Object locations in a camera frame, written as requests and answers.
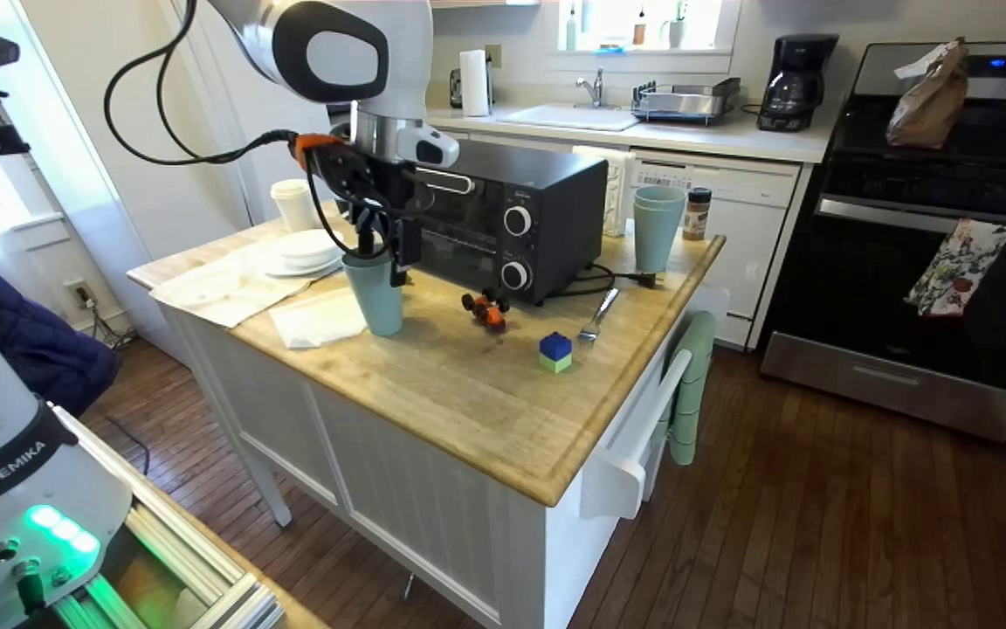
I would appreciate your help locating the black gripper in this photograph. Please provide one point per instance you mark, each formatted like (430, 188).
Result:
(370, 188)

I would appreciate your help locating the light blue plastic cup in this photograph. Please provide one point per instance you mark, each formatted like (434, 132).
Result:
(380, 301)

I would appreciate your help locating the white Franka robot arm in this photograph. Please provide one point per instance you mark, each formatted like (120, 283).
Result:
(403, 48)

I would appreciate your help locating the black toaster oven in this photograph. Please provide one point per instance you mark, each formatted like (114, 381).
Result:
(549, 231)

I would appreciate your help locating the white kitchen sink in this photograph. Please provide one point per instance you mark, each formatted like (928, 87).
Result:
(566, 116)

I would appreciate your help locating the white wooden kitchen island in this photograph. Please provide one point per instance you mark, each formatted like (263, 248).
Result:
(445, 526)

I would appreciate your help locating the kitchen window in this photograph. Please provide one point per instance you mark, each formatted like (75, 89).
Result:
(608, 24)

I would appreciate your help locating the white counter cabinets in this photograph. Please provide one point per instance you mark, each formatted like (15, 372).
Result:
(760, 141)

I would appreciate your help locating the floral kitchen towel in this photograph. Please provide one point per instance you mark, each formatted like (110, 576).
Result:
(955, 269)

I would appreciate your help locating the white ceramic plate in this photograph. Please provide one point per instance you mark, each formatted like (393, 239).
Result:
(296, 269)

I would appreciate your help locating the small white paper napkin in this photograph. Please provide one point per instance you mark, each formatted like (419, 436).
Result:
(313, 323)

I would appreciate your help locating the orange black toy car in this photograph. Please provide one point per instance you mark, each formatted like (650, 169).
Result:
(487, 311)

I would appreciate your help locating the large white cloth mat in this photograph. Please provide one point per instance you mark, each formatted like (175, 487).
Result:
(219, 290)

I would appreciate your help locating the white paper towel roll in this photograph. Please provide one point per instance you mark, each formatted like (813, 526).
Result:
(472, 81)

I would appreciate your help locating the blue green sponge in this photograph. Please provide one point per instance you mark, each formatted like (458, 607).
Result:
(557, 352)

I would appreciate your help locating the silver utensil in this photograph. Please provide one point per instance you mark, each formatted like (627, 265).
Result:
(600, 311)

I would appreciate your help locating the chrome faucet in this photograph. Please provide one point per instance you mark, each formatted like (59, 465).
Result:
(595, 92)

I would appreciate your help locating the stack of teal cups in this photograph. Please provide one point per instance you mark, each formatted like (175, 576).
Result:
(658, 231)

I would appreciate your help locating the green dish soap bottle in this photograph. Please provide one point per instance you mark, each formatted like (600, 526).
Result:
(574, 28)

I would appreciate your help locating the blue windowsill sponge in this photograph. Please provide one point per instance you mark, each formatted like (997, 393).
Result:
(608, 50)

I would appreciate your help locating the small spice jar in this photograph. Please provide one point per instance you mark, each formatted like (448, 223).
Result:
(695, 219)

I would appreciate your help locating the white island towel bar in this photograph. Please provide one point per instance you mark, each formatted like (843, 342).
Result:
(630, 456)

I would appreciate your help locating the grey dish rack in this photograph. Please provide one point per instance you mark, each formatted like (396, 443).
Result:
(681, 106)

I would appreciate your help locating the red small bottle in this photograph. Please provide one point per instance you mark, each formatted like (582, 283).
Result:
(641, 28)

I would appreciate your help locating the green hanging towel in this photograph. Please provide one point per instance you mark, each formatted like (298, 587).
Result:
(693, 398)

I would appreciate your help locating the dark blue jacket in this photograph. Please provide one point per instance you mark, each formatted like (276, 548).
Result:
(27, 338)

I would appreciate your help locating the white dishwasher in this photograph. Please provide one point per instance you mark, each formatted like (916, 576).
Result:
(750, 257)

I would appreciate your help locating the black coffee maker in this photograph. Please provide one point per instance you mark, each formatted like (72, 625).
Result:
(798, 89)

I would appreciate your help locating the black steel stove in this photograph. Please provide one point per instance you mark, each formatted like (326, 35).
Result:
(899, 282)

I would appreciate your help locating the brown paper bag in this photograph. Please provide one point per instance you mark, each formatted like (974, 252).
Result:
(928, 110)

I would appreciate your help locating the white wall outlet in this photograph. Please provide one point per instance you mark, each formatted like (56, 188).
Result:
(78, 290)

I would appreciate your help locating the aluminium robot cart frame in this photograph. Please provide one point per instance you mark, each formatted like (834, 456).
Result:
(175, 548)

